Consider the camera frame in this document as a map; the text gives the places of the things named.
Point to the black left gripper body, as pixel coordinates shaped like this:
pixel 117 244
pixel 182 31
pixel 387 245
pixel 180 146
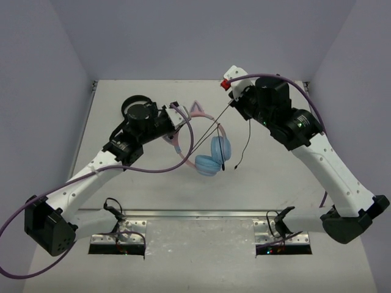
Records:
pixel 170 129

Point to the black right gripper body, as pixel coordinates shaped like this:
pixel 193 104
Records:
pixel 247 105

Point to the pink blue cat-ear headphones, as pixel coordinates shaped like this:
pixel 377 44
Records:
pixel 213 150

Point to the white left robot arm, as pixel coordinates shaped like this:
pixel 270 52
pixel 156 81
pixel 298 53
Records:
pixel 54 221

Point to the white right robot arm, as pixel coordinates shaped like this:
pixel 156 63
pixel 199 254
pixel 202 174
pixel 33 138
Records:
pixel 265 98

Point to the black wrapped headphones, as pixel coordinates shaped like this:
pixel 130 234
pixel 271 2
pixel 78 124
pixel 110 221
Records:
pixel 134 100

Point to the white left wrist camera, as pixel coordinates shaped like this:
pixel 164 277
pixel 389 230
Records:
pixel 178 116

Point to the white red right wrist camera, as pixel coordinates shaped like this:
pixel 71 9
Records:
pixel 233 80

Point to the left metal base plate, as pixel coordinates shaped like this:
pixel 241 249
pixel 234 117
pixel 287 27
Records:
pixel 128 238

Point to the metal base plate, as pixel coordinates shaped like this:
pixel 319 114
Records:
pixel 268 242
pixel 128 238

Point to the aluminium table edge rail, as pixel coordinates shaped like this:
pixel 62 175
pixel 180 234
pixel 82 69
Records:
pixel 203 213

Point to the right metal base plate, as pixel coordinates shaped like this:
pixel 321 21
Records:
pixel 268 242

